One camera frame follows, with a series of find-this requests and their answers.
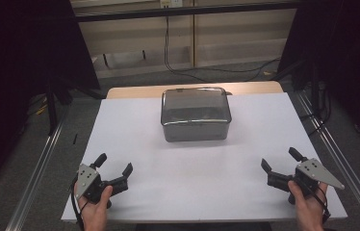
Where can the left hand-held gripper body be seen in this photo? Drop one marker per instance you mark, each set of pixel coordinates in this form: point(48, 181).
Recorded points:
point(86, 179)

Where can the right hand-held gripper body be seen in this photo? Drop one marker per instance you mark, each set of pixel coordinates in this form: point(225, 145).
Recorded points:
point(313, 173)

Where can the person's left hand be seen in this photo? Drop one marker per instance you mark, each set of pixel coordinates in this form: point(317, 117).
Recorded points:
point(96, 215)

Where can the person's right hand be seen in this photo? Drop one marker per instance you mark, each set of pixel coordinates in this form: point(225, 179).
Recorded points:
point(308, 211)

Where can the small black floor object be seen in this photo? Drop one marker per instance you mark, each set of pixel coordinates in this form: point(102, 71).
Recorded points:
point(75, 138)

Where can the white table cover board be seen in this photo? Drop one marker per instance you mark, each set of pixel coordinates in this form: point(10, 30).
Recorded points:
point(184, 179)

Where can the black metal stand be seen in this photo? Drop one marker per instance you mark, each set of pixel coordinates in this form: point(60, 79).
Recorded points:
point(51, 109)

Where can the black curtain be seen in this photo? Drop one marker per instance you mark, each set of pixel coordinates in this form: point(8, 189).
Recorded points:
point(14, 64)
point(351, 57)

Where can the black horizontal bar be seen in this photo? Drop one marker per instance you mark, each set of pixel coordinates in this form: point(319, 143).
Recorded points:
point(184, 11)

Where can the aluminium floor rail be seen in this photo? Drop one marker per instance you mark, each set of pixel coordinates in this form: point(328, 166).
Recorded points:
point(345, 166)
point(37, 173)

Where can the white wall outlet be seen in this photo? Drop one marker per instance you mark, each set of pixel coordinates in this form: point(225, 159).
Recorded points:
point(171, 3)

